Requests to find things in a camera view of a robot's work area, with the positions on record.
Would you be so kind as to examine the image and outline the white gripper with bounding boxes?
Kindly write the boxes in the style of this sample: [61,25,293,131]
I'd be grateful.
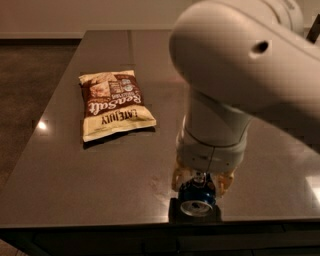
[171,129,247,197]

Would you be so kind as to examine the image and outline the blue pepsi can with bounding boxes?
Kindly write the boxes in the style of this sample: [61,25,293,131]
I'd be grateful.
[178,173,216,217]

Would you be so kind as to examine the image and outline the sea salt chips bag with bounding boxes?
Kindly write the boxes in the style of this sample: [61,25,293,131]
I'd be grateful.
[79,70,156,142]

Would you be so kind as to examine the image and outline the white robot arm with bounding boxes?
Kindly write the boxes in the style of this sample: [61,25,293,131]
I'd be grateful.
[169,0,320,195]

